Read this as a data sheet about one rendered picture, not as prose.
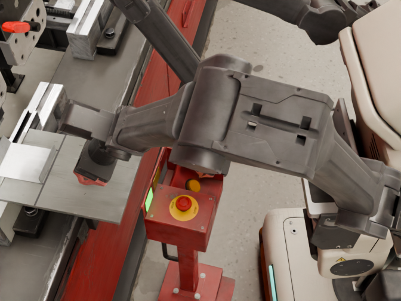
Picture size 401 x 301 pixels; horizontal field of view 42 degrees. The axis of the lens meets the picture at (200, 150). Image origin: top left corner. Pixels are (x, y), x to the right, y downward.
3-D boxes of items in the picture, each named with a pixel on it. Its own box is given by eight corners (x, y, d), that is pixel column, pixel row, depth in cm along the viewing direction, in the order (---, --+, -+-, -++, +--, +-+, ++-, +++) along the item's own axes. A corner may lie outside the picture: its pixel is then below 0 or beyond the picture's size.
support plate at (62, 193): (120, 224, 104) (119, 222, 103) (-4, 200, 107) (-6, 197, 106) (144, 151, 114) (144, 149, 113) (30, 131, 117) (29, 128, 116)
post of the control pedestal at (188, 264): (194, 292, 185) (193, 224, 140) (180, 289, 186) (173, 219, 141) (199, 278, 188) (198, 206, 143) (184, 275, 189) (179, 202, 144)
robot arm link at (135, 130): (236, 177, 49) (267, 69, 50) (180, 159, 47) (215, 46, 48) (130, 167, 89) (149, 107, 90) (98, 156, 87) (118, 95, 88)
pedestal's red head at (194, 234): (205, 253, 135) (206, 221, 121) (147, 239, 138) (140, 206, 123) (222, 188, 146) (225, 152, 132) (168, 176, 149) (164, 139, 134)
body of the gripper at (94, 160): (74, 170, 97) (86, 154, 91) (92, 127, 102) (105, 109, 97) (106, 184, 99) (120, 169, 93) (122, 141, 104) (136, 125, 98)
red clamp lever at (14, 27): (15, 23, 88) (41, 22, 98) (-7, 20, 89) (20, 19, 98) (15, 34, 89) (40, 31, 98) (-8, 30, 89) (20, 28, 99)
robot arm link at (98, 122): (132, 162, 84) (148, 111, 85) (62, 139, 80) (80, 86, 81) (114, 160, 95) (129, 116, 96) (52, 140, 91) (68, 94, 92)
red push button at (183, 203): (189, 217, 129) (189, 211, 126) (173, 214, 129) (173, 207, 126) (193, 203, 131) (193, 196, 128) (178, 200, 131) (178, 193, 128)
